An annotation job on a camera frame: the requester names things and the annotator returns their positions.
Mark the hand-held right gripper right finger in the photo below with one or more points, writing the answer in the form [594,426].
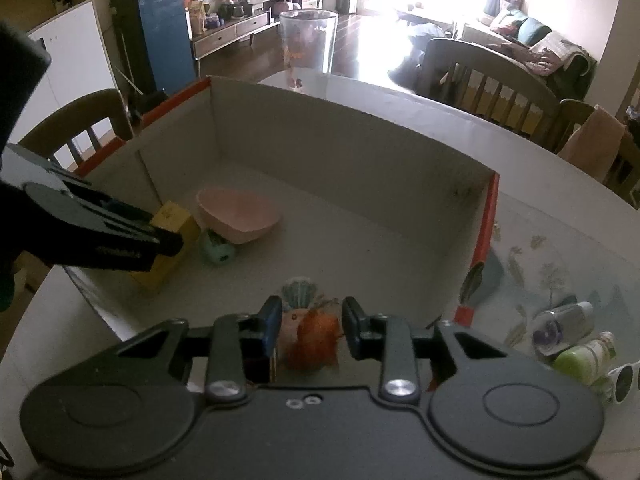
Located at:
[351,325]

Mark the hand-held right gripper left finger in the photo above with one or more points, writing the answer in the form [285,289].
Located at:
[272,322]

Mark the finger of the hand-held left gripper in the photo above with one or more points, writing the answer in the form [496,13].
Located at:
[127,210]
[150,245]

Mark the yellow box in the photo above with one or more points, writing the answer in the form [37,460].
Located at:
[172,222]

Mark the orange feathery toy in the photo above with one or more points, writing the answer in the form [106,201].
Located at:
[315,335]

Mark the pale green ribbed trinket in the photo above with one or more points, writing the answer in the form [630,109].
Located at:
[300,290]

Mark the teal round trinket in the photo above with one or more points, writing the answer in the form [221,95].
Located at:
[217,250]

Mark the pink heart-shaped dish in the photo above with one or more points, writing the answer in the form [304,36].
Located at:
[235,215]

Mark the red cardboard box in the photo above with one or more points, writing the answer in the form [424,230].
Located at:
[325,200]

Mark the wooden dining chair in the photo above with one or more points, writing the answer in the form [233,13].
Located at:
[480,85]
[65,125]
[627,170]

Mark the white cabinet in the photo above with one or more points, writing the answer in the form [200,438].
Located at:
[75,60]

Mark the black cabinet with blue panel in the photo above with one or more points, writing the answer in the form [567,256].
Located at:
[160,35]

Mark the small clear bottle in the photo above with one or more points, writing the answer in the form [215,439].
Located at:
[562,327]

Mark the wooden TV cabinet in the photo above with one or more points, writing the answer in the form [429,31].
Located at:
[250,20]

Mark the light green bottle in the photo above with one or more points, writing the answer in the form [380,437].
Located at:
[582,360]

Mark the clear glass vase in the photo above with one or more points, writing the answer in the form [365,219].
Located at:
[307,45]

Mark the white sunglasses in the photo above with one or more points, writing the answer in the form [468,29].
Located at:
[625,382]

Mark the tan cloth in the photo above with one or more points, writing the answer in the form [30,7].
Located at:
[592,142]

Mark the blue bundle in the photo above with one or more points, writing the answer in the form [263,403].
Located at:
[425,31]

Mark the white coffee table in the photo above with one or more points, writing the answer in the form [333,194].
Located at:
[425,15]

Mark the beige sofa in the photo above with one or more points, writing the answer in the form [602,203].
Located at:
[530,40]

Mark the white blanket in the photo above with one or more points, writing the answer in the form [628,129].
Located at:
[560,47]

